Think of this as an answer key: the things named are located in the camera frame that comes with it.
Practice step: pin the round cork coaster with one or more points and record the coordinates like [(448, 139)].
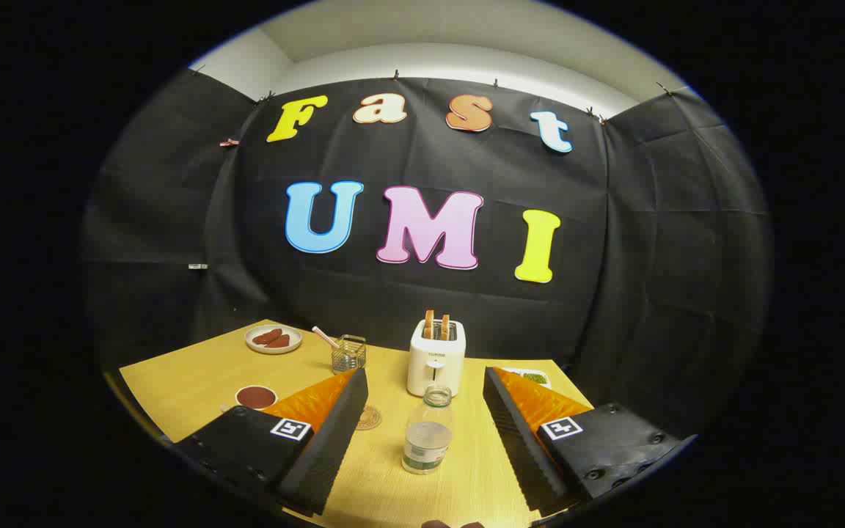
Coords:
[(371, 418)]

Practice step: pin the wooden table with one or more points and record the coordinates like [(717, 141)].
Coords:
[(188, 381)]

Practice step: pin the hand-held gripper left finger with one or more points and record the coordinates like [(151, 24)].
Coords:
[(327, 440)]

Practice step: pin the red cloth clip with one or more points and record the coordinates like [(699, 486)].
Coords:
[(229, 142)]

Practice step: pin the toast slice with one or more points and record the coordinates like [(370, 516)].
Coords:
[(429, 324), (444, 327)]

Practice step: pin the red striped straw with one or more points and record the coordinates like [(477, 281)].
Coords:
[(323, 336)]

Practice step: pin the brown meat piece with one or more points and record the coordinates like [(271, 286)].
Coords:
[(280, 342), (265, 337)]

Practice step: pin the white round plate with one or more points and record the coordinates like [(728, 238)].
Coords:
[(273, 349)]

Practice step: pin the white toaster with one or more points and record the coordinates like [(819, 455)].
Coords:
[(433, 367)]

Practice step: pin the black backdrop cloth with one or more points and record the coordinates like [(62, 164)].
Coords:
[(422, 308)]

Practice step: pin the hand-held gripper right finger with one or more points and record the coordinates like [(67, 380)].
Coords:
[(518, 440)]

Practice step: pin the clear plastic juice bottle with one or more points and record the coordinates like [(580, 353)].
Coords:
[(427, 436)]

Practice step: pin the white divided condiment dish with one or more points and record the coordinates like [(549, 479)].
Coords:
[(536, 378)]

